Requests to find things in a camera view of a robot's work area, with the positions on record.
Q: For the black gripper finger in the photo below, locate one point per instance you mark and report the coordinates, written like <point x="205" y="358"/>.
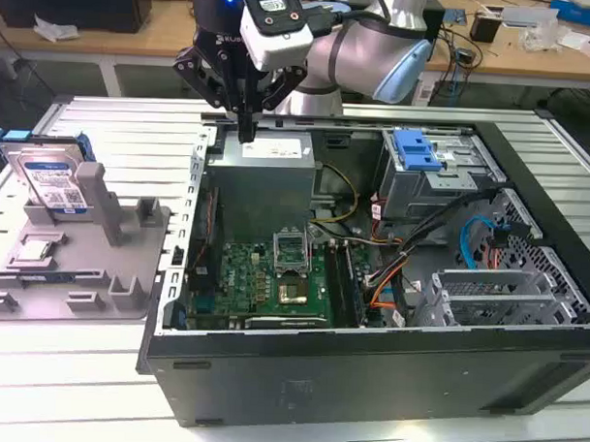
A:
<point x="280" y="85"/>
<point x="198" y="79"/>

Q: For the hard disk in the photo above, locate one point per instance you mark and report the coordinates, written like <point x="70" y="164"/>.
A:
<point x="49" y="173"/>

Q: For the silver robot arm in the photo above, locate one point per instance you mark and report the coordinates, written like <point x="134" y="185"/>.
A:
<point x="359" y="44"/>

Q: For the silver disk bay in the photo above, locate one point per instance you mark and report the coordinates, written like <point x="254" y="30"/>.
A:
<point x="491" y="286"/>

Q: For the wooden desk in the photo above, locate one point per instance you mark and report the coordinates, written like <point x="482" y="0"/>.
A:
<point x="523" y="61"/>
<point x="161" y="37"/>

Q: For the grey power supply unit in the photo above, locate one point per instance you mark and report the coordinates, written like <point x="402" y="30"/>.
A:
<point x="262" y="191"/>

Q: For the large black box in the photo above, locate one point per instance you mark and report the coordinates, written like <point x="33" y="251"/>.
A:
<point x="70" y="4"/>

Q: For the blue plastic drive latch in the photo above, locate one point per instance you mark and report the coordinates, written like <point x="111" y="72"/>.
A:
<point x="416" y="152"/>

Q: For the crumpled white paper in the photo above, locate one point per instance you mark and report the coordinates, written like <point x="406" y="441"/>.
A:
<point x="54" y="28"/>

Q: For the silver drive cage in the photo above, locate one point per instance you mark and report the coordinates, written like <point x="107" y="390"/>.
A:
<point x="422" y="191"/>

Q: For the green motherboard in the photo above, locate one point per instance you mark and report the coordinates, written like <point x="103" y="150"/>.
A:
<point x="244" y="277"/>

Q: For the CPU socket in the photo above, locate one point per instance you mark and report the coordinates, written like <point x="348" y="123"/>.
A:
<point x="292" y="292"/>

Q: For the small brown box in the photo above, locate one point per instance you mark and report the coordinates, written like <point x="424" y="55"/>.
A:
<point x="486" y="28"/>

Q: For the green RAM stick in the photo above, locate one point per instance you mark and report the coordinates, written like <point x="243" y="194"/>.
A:
<point x="38" y="276"/>
<point x="355" y="286"/>

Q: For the grey parts rack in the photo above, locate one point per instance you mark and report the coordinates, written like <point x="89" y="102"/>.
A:
<point x="80" y="271"/>

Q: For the black graphics card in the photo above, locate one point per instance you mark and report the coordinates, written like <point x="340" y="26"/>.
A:
<point x="286" y="321"/>

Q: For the silver CPU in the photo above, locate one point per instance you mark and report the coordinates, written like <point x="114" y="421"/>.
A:
<point x="31" y="252"/>

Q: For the clear plastic bags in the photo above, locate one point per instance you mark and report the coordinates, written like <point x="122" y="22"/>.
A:
<point x="544" y="33"/>

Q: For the black PC case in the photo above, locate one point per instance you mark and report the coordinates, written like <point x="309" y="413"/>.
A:
<point x="318" y="377"/>

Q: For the blue cardboard box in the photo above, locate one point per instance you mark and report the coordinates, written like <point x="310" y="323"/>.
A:
<point x="581" y="10"/>

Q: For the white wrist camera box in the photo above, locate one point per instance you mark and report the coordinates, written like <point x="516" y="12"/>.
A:
<point x="282" y="46"/>

